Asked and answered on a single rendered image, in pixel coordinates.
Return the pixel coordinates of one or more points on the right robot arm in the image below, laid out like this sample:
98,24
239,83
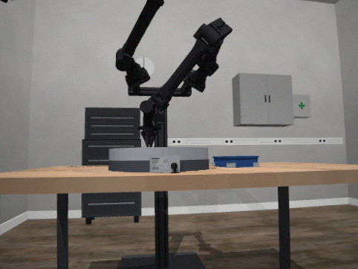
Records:
124,55

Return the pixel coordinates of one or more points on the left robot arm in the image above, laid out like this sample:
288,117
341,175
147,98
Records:
206,66

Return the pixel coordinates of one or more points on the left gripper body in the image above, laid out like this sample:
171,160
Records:
148,128

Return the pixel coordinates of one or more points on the blue open tray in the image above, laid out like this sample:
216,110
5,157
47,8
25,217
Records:
240,161

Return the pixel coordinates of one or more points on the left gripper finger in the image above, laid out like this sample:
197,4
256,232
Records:
152,137
146,137

